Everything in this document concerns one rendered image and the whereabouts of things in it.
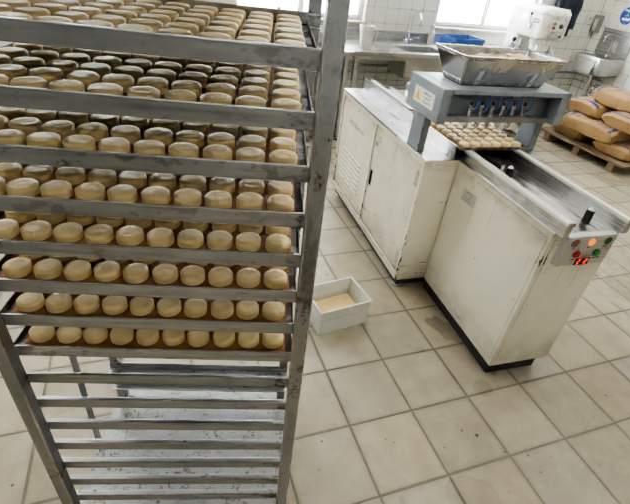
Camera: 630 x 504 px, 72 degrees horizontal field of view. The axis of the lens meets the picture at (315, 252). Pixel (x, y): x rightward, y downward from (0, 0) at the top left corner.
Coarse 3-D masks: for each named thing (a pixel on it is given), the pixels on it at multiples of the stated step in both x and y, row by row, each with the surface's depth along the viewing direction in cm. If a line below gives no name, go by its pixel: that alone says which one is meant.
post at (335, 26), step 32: (320, 64) 61; (320, 96) 63; (320, 128) 65; (320, 160) 68; (320, 192) 71; (320, 224) 75; (288, 384) 99; (288, 416) 106; (288, 448) 114; (288, 480) 123
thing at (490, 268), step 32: (480, 192) 205; (544, 192) 196; (448, 224) 232; (480, 224) 206; (512, 224) 186; (448, 256) 234; (480, 256) 208; (512, 256) 187; (544, 256) 171; (448, 288) 236; (480, 288) 210; (512, 288) 189; (544, 288) 183; (576, 288) 189; (448, 320) 244; (480, 320) 211; (512, 320) 191; (544, 320) 197; (480, 352) 214; (512, 352) 206; (544, 352) 214
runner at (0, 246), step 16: (0, 240) 77; (16, 240) 77; (64, 256) 79; (80, 256) 80; (96, 256) 80; (112, 256) 80; (128, 256) 80; (144, 256) 80; (160, 256) 80; (176, 256) 81; (192, 256) 81; (208, 256) 81; (224, 256) 81; (240, 256) 82; (256, 256) 82; (272, 256) 82; (288, 256) 82
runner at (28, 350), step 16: (32, 352) 93; (48, 352) 93; (64, 352) 93; (80, 352) 94; (96, 352) 94; (112, 352) 94; (128, 352) 94; (144, 352) 95; (160, 352) 95; (176, 352) 95; (192, 352) 96; (208, 352) 96; (224, 352) 96; (240, 352) 96; (256, 352) 97; (272, 352) 97; (288, 352) 97
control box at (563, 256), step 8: (584, 232) 169; (592, 232) 169; (600, 232) 170; (608, 232) 171; (568, 240) 165; (584, 240) 167; (600, 240) 170; (560, 248) 169; (568, 248) 167; (576, 248) 169; (584, 248) 170; (592, 248) 171; (600, 248) 173; (608, 248) 174; (560, 256) 169; (568, 256) 170; (584, 256) 173; (592, 256) 174; (600, 256) 176; (552, 264) 173; (560, 264) 172; (568, 264) 173; (576, 264) 174
